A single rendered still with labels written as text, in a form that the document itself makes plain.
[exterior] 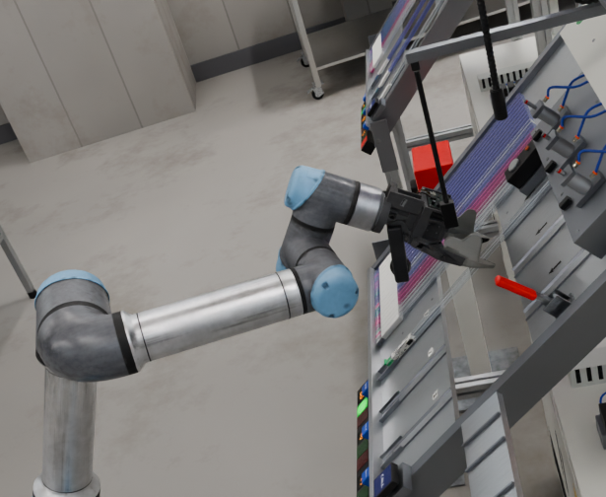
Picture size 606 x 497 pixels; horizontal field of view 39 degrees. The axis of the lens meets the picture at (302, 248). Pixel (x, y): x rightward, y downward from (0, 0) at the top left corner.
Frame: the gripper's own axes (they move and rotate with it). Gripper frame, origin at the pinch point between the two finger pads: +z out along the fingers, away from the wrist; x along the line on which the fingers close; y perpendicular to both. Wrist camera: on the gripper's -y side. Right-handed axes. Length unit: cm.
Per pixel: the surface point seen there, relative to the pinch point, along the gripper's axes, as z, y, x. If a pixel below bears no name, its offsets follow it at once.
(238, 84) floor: -53, -148, 393
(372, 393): -8.9, -31.3, -5.8
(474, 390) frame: 28, -59, 39
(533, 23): -11.4, 40.6, -6.9
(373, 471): -8.9, -31.3, -24.7
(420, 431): -4.5, -21.6, -23.1
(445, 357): -2.5, -13.6, -12.9
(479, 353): 39, -71, 72
